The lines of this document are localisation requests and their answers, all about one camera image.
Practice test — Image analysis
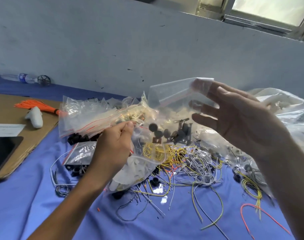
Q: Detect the white paper sheet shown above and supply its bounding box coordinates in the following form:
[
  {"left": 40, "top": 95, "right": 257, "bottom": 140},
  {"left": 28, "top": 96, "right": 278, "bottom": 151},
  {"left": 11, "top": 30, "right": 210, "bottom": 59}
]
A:
[{"left": 0, "top": 123, "right": 26, "bottom": 141}]

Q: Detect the red-zip plastic bag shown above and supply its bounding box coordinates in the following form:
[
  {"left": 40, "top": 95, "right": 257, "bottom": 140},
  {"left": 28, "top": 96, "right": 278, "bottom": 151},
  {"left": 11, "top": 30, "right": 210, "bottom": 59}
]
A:
[{"left": 63, "top": 141, "right": 99, "bottom": 166}]

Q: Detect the pile of yellow wires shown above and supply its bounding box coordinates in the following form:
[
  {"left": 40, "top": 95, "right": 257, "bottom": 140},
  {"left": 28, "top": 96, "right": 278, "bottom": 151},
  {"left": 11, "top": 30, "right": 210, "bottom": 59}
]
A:
[{"left": 142, "top": 142, "right": 188, "bottom": 168}]

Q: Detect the pile of grey white wires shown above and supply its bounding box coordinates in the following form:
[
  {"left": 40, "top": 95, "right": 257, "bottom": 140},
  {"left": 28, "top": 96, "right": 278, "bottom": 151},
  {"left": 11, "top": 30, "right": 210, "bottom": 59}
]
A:
[{"left": 177, "top": 145, "right": 225, "bottom": 185}]

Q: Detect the orange tie bundle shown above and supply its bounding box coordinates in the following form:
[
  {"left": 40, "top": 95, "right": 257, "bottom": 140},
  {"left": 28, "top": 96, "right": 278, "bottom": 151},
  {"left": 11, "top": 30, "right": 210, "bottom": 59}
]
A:
[{"left": 14, "top": 99, "right": 63, "bottom": 116}]

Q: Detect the brown cardboard sheet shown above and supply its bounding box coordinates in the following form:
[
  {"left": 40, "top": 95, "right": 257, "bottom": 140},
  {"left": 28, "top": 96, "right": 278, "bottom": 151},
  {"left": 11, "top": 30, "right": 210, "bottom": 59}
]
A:
[{"left": 0, "top": 94, "right": 60, "bottom": 187}]

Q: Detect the person's left forearm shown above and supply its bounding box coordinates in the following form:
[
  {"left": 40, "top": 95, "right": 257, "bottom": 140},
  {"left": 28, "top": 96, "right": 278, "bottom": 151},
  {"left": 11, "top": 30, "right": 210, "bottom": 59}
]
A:
[{"left": 27, "top": 172, "right": 110, "bottom": 240}]

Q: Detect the red wire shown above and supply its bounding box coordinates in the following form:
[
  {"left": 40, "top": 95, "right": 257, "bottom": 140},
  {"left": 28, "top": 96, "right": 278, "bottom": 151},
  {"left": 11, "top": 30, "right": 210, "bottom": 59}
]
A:
[{"left": 240, "top": 203, "right": 292, "bottom": 240}]

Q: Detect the black round wheel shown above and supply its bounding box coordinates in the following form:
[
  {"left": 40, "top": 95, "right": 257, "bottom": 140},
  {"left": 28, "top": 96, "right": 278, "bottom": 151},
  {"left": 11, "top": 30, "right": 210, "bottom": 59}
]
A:
[{"left": 37, "top": 75, "right": 52, "bottom": 87}]

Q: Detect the person's right forearm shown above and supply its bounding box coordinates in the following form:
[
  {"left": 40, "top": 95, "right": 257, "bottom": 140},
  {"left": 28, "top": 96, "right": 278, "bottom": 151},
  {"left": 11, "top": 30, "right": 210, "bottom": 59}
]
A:
[{"left": 252, "top": 132, "right": 304, "bottom": 240}]

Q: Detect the clear zip plastic bag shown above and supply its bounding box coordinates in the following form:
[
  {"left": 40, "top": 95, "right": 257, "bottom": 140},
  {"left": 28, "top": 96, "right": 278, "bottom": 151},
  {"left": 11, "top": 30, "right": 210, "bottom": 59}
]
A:
[{"left": 108, "top": 77, "right": 217, "bottom": 192}]

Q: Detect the window frame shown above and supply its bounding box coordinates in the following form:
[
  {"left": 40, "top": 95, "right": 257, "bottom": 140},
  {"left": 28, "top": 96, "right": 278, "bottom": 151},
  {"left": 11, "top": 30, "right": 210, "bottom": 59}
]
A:
[{"left": 194, "top": 0, "right": 304, "bottom": 42}]

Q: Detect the white handheld device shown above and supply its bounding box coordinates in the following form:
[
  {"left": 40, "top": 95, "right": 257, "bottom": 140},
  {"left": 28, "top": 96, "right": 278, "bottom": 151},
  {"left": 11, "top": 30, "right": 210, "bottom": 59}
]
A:
[{"left": 25, "top": 106, "right": 44, "bottom": 129}]

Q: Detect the black smartphone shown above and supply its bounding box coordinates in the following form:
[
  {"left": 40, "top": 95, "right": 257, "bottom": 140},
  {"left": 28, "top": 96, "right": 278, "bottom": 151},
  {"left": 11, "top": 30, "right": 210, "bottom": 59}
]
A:
[{"left": 0, "top": 136, "right": 24, "bottom": 177}]

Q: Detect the pile of black plastic rings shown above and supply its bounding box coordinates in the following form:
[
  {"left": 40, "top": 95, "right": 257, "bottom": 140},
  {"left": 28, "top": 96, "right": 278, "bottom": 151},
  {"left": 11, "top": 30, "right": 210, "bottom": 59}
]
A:
[{"left": 54, "top": 128, "right": 163, "bottom": 199}]

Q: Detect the stack of plastic bags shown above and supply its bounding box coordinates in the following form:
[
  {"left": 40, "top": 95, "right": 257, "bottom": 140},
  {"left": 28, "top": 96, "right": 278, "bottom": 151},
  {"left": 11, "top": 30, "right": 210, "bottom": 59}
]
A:
[{"left": 58, "top": 96, "right": 125, "bottom": 138}]

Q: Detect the person's left hand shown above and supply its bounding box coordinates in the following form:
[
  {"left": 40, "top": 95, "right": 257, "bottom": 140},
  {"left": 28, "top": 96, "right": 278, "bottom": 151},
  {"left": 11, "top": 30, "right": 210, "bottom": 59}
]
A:
[{"left": 89, "top": 121, "right": 135, "bottom": 185}]

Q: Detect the long yellow green wire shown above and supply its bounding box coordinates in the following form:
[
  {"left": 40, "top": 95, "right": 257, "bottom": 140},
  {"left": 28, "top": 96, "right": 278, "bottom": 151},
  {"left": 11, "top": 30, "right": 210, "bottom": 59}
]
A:
[{"left": 191, "top": 182, "right": 230, "bottom": 240}]

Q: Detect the heap of plastic bags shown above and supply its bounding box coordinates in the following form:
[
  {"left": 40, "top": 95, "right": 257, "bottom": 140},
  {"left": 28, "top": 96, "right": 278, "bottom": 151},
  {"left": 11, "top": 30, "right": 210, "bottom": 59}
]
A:
[{"left": 99, "top": 92, "right": 160, "bottom": 133}]

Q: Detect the clear plastic water bottle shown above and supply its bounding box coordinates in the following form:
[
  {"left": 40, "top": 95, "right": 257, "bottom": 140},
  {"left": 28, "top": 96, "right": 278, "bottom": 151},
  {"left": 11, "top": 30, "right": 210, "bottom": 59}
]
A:
[{"left": 1, "top": 73, "right": 39, "bottom": 84}]

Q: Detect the person's right hand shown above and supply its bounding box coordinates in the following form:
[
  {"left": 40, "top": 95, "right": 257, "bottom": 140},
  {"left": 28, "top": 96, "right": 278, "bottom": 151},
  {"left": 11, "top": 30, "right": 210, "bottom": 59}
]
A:
[{"left": 188, "top": 79, "right": 292, "bottom": 158}]

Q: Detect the blue cloth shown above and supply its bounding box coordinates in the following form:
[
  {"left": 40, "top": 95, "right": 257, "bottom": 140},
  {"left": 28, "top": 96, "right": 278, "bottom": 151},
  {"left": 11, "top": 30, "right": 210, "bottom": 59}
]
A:
[{"left": 0, "top": 77, "right": 304, "bottom": 240}]

